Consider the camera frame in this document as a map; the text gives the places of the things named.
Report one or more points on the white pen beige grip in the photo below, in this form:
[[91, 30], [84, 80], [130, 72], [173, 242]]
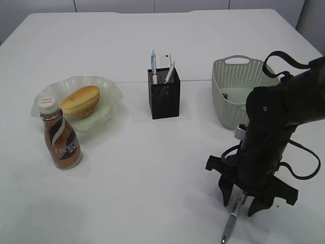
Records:
[[170, 72]]

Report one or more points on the black mesh pen holder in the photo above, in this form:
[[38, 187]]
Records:
[[164, 98]]

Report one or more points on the green plastic woven basket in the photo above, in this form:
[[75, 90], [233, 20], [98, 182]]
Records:
[[236, 76]]

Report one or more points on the translucent green wavy plate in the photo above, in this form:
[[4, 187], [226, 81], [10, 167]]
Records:
[[110, 95]]

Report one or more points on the yellow bread roll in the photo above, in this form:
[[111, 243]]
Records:
[[82, 102]]

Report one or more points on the transparent plastic ruler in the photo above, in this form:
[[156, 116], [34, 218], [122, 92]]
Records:
[[164, 61]]

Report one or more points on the grey paper ball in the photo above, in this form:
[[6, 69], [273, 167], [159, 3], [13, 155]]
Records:
[[225, 95]]

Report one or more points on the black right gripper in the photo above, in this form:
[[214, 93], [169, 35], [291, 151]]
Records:
[[263, 187]]

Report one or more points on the white pen blue clip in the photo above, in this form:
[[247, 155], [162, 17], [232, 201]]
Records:
[[153, 68]]

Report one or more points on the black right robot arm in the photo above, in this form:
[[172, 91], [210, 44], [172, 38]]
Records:
[[274, 113]]

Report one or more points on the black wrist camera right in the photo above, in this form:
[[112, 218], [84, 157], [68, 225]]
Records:
[[240, 132]]

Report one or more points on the brown Nescafe coffee bottle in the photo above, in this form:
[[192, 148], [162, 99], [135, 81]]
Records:
[[60, 138]]

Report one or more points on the clear pen grey grip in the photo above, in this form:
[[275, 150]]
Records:
[[230, 225]]

